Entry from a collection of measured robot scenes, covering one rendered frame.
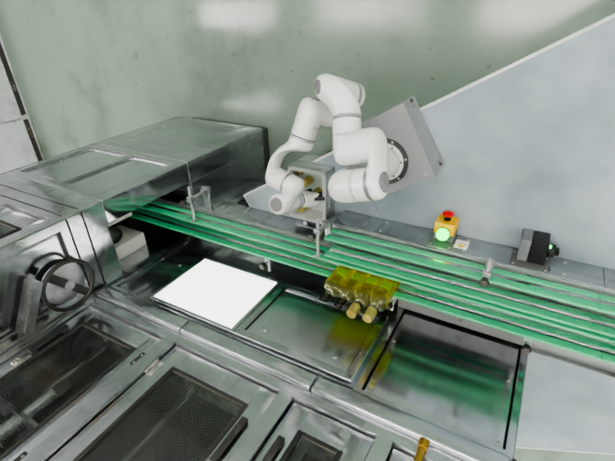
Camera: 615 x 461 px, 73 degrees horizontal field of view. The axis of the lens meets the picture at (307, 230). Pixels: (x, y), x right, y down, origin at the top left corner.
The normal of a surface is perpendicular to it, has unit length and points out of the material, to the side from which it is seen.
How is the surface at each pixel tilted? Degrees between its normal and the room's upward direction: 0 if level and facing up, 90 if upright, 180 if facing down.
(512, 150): 0
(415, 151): 5
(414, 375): 91
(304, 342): 90
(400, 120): 5
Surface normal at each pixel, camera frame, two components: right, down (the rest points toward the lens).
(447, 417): -0.03, -0.87
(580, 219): -0.49, 0.44
